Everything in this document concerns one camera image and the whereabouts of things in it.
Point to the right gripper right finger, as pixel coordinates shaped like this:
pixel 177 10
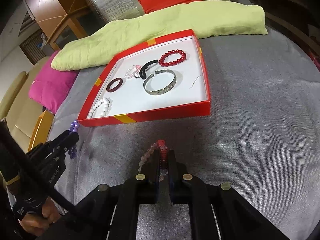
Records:
pixel 216 212

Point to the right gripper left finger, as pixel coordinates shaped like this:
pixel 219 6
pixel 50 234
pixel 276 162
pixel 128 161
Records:
pixel 110 212

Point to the dark red bangle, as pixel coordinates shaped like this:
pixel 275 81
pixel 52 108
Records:
pixel 114 85

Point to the silver bangle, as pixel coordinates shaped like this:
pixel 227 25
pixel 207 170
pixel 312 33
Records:
pixel 160 82

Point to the black hair clip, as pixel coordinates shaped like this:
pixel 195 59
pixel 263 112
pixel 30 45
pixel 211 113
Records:
pixel 142 72

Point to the person left hand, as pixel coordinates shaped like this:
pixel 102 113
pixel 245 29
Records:
pixel 37 225

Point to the orange box lid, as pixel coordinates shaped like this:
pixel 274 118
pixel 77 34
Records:
pixel 41 130

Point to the beige sofa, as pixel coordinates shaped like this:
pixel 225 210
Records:
pixel 21 112

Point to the magenta cushion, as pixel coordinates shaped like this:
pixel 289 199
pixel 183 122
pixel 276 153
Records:
pixel 50 87

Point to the grey blanket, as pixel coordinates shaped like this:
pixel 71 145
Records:
pixel 262 135

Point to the red shallow gift box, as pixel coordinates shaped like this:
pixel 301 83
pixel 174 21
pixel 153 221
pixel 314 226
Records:
pixel 179 52

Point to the light green folded quilt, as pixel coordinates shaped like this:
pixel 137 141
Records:
pixel 205 18

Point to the wooden cabinet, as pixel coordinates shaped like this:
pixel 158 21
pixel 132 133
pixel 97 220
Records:
pixel 54 16

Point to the wooden bench table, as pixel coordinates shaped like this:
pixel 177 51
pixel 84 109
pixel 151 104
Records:
pixel 297 19

